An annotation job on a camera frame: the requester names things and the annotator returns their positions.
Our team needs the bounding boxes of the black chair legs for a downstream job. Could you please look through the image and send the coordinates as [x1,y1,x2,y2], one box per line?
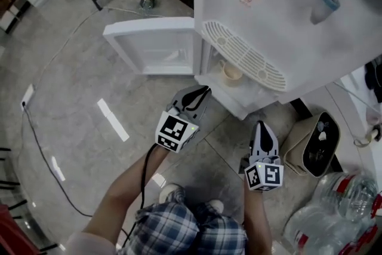
[0,146,28,210]

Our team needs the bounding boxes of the person's pink sleeve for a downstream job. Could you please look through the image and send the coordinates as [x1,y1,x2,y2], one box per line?
[63,231,121,255]

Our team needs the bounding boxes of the beige trash bin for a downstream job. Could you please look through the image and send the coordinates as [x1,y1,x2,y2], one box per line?
[282,110,341,179]

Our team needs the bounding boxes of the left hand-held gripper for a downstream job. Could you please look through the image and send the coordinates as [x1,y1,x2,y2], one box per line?
[155,85,213,154]

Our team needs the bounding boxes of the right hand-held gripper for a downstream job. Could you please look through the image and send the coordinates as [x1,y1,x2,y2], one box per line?
[244,121,285,193]

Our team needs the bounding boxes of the blue dispenser tap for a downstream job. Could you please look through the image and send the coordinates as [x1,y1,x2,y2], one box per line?
[309,0,344,25]

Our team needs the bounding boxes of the person's plaid trousers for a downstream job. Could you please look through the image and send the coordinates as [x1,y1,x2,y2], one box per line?
[118,187,249,255]

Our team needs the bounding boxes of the person's right white shoe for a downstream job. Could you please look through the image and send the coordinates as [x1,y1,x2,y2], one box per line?
[207,199,225,214]

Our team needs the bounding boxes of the person's white shoe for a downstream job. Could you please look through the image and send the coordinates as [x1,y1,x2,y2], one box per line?
[159,183,185,204]
[207,199,225,214]

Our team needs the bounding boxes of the white water dispenser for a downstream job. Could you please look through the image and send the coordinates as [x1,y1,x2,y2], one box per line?
[193,0,382,121]

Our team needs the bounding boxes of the white floor cable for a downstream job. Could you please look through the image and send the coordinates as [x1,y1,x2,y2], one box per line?
[38,7,165,88]

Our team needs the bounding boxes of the black bin bag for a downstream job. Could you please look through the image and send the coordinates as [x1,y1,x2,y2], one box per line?
[302,119,339,176]

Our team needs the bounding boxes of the person's left forearm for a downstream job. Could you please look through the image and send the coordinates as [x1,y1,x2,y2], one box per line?
[81,145,168,237]

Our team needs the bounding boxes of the clear water jug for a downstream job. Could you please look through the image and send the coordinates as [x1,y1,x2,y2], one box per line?
[315,170,379,222]
[282,202,369,255]

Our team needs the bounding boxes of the black floor cable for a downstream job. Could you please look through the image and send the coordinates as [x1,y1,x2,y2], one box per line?
[21,103,94,218]

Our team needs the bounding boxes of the white dispenser cabinet door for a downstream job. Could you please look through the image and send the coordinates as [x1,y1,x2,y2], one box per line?
[102,17,196,76]

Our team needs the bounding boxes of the beige cup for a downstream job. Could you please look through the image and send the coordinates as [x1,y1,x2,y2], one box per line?
[218,59,244,88]

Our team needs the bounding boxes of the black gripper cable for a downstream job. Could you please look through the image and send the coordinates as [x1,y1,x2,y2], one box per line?
[121,143,161,249]

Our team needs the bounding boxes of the beige slotted drip tray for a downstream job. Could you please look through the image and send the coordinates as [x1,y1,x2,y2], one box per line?
[201,20,288,93]

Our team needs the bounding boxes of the white power strip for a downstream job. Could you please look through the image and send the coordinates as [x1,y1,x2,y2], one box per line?
[20,84,36,112]

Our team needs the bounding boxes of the person's right forearm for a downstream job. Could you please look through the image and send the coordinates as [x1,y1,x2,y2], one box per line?
[243,185,274,255]

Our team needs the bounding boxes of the person's left white shoe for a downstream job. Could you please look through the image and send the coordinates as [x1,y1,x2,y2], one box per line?
[159,183,185,204]

